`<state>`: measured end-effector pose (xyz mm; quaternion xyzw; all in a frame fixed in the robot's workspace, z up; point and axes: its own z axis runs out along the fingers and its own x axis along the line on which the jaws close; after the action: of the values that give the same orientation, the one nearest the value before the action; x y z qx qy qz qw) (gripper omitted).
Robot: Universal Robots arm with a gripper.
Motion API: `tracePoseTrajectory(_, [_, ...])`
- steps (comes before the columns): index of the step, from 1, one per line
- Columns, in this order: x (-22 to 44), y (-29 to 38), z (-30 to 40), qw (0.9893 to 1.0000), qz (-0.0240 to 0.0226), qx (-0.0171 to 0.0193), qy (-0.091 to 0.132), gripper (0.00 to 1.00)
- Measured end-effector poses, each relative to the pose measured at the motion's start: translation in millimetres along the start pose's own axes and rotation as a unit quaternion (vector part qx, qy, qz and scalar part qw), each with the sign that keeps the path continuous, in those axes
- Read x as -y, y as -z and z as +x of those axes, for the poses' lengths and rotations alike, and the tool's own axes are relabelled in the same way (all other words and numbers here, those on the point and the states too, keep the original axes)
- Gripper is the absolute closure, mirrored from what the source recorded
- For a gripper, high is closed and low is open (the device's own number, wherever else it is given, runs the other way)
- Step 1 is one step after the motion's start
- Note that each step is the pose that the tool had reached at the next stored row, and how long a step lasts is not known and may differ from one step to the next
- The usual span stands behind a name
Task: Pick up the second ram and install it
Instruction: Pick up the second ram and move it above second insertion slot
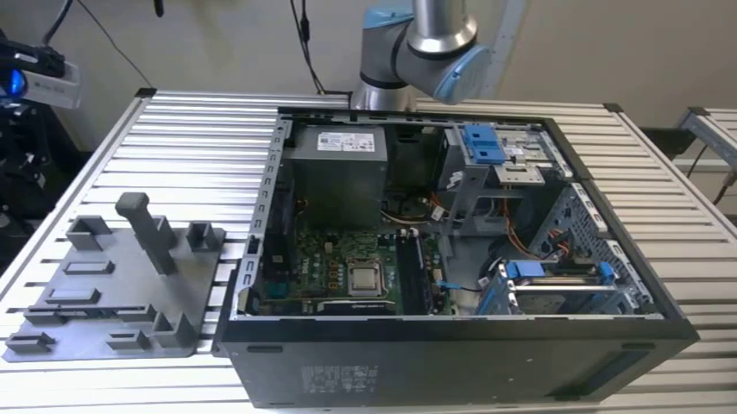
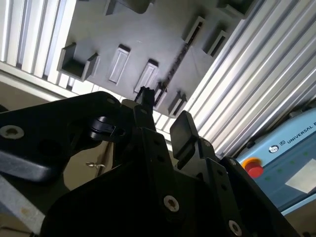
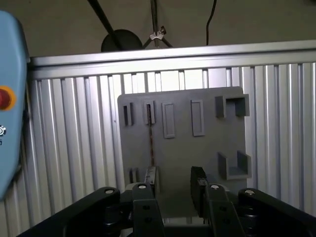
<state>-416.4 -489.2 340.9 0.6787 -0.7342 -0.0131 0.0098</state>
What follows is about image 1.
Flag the black RAM slot bank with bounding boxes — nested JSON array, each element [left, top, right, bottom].
[[396, 228, 437, 316]]

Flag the grey parts rack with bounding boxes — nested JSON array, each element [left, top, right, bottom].
[[3, 191, 230, 362]]

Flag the grey power supply unit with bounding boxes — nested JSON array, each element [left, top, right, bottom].
[[281, 124, 389, 230]]

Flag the green motherboard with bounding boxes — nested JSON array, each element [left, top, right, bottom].
[[253, 228, 460, 316]]

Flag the CPU socket with metal cover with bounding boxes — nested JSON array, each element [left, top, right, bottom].
[[344, 257, 390, 299]]

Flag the silver CPU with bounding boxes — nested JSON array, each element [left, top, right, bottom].
[[348, 267, 386, 298]]

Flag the black graphics card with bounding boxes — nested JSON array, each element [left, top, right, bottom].
[[314, 299, 400, 317]]

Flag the grey metal drive cage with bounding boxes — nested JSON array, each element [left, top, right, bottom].
[[436, 122, 575, 238]]

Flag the blue drive carrier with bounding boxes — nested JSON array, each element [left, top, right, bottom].
[[462, 123, 508, 166]]

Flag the black PC case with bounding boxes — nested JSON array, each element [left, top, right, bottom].
[[211, 105, 701, 409]]

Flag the blue disk carrier with disk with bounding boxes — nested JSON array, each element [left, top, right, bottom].
[[476, 260, 633, 317]]

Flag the perforated grey metal cage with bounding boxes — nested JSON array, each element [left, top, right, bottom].
[[527, 183, 657, 314]]

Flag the black box behind table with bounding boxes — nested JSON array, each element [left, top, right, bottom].
[[639, 127, 700, 157]]

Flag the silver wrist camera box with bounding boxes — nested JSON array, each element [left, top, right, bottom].
[[13, 53, 83, 110]]

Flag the thin black wall cable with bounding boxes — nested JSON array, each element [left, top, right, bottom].
[[77, 0, 153, 91]]

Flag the black camera cable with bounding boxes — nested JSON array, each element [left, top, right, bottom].
[[289, 0, 328, 95]]

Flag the yellow white wire bundle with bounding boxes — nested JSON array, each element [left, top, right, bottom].
[[381, 192, 449, 225]]

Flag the blue plug black wire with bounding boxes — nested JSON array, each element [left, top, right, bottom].
[[436, 278, 499, 293]]

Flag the black wire bundle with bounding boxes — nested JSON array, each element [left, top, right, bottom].
[[483, 239, 524, 281]]

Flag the orange wires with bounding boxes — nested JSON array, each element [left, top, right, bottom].
[[501, 196, 573, 262]]

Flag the aluminium frame table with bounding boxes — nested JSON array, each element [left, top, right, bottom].
[[673, 106, 737, 173]]

